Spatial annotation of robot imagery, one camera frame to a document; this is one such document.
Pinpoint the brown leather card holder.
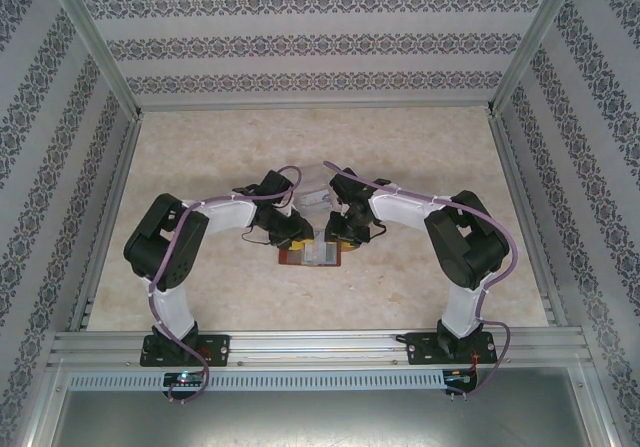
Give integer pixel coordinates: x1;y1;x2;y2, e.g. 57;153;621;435
276;236;362;268

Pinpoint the clear acrylic card stand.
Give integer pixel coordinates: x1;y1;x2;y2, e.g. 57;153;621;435
294;163;335;218

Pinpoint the grey metal sheet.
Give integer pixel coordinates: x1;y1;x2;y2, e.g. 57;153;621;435
29;366;616;447

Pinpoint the circuit board with green light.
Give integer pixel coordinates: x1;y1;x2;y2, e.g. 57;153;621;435
163;372;207;387

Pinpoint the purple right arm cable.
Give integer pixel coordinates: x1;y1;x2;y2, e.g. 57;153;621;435
323;160;519;402

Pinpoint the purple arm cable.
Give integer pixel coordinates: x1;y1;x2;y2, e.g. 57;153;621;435
323;160;519;402
148;165;305;404

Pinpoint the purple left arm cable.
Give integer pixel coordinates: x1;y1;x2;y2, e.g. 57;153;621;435
148;165;305;404

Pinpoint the aluminium mounting rail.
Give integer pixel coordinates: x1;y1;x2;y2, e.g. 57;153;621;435
49;330;591;369

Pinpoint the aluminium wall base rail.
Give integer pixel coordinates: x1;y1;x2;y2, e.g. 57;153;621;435
139;104;491;115

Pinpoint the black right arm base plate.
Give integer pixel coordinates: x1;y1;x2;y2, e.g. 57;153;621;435
405;330;499;366

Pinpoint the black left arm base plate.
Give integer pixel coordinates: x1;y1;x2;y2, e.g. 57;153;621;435
141;334;231;368

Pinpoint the slotted grey cable duct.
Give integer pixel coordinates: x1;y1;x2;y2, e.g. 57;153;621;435
67;370;446;391

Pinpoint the aluminium side rail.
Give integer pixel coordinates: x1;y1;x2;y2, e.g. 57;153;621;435
488;115;569;327
67;116;146;332

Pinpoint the aluminium frame post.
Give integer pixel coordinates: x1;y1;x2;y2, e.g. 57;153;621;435
43;0;146;121
485;0;587;117

